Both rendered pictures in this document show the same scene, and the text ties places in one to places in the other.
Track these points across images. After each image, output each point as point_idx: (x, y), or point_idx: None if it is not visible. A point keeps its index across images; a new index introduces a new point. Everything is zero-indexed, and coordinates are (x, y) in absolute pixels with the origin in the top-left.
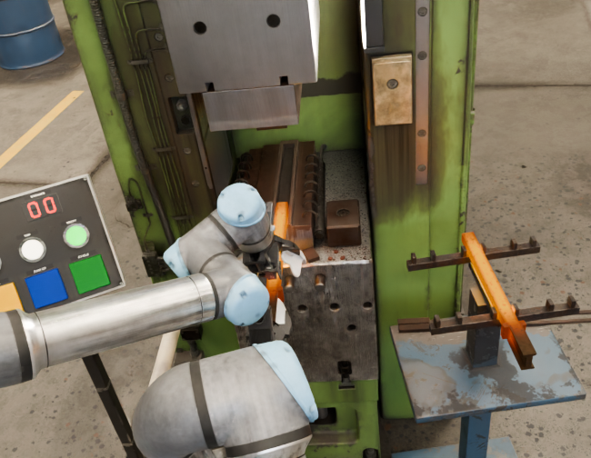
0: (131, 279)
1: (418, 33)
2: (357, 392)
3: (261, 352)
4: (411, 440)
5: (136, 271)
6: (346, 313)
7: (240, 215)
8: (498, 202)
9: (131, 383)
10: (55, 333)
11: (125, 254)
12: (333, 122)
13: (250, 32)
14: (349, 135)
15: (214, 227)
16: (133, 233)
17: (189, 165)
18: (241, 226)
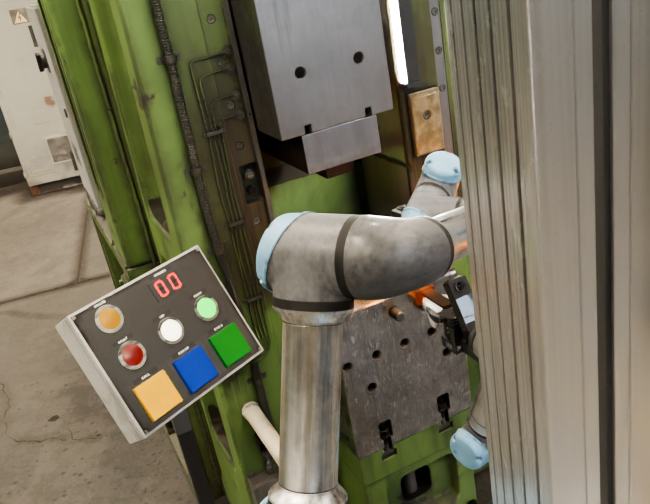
0: (81, 487)
1: (437, 69)
2: (455, 429)
3: None
4: (487, 491)
5: (82, 477)
6: (441, 335)
7: (454, 171)
8: None
9: None
10: (449, 228)
11: (54, 468)
12: (333, 195)
13: (341, 70)
14: (348, 206)
15: (434, 188)
16: (50, 446)
17: (259, 237)
18: (454, 182)
